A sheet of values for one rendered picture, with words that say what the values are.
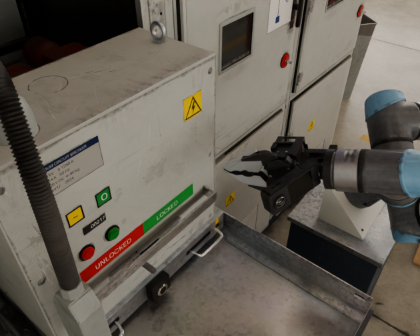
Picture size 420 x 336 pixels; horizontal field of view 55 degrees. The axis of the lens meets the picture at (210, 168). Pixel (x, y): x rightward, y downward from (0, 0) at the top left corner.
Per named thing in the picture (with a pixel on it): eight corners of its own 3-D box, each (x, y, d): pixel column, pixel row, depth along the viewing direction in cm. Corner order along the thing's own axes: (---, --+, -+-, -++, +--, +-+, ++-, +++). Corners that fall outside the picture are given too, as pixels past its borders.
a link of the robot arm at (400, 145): (415, 152, 81) (413, 135, 71) (425, 207, 77) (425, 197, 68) (373, 159, 84) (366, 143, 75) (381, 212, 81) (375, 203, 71)
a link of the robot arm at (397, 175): (432, 203, 67) (433, 194, 60) (362, 198, 73) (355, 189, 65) (435, 158, 69) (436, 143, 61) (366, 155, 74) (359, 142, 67)
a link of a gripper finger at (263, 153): (247, 168, 79) (290, 171, 75) (244, 173, 78) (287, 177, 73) (242, 148, 76) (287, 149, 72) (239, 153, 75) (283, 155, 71)
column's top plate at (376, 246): (328, 171, 155) (329, 167, 154) (414, 207, 140) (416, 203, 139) (286, 220, 136) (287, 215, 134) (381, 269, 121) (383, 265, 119)
